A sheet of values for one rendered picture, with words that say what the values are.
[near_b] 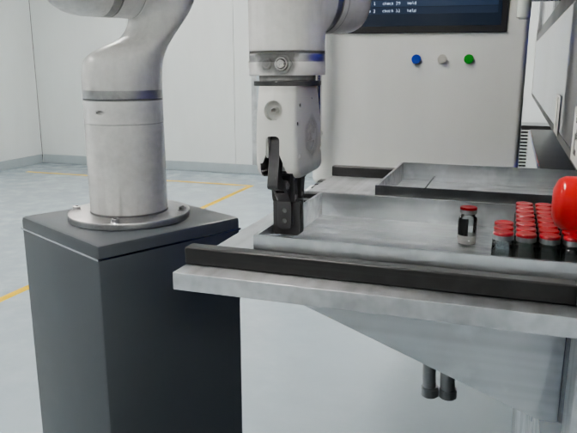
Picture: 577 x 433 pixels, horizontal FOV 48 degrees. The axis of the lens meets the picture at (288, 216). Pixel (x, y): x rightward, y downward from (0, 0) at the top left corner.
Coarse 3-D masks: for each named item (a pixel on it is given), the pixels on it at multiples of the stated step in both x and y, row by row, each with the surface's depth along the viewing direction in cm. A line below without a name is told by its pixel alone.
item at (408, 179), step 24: (408, 168) 123; (432, 168) 121; (456, 168) 120; (480, 168) 119; (504, 168) 117; (528, 168) 116; (384, 192) 99; (408, 192) 98; (432, 192) 97; (456, 192) 96; (480, 192) 94; (504, 192) 93; (528, 192) 110; (552, 192) 110
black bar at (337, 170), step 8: (336, 168) 128; (344, 168) 128; (352, 168) 127; (360, 168) 127; (368, 168) 126; (376, 168) 126; (384, 168) 125; (392, 168) 125; (352, 176) 128; (360, 176) 127; (368, 176) 126; (376, 176) 126; (384, 176) 125
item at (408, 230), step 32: (320, 192) 93; (320, 224) 88; (352, 224) 88; (384, 224) 88; (416, 224) 88; (448, 224) 88; (480, 224) 87; (352, 256) 67; (384, 256) 66; (416, 256) 65; (448, 256) 64; (480, 256) 62
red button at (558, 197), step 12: (564, 180) 47; (576, 180) 46; (564, 192) 46; (576, 192) 46; (552, 204) 48; (564, 204) 46; (576, 204) 46; (552, 216) 48; (564, 216) 46; (576, 216) 46; (564, 228) 47; (576, 228) 47
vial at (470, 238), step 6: (462, 210) 78; (468, 210) 77; (474, 210) 77; (462, 216) 78; (468, 216) 77; (474, 216) 78; (462, 222) 78; (468, 222) 77; (474, 222) 77; (462, 228) 78; (468, 228) 77; (474, 228) 78; (462, 234) 78; (468, 234) 78; (474, 234) 78; (462, 240) 78; (468, 240) 78; (474, 240) 78
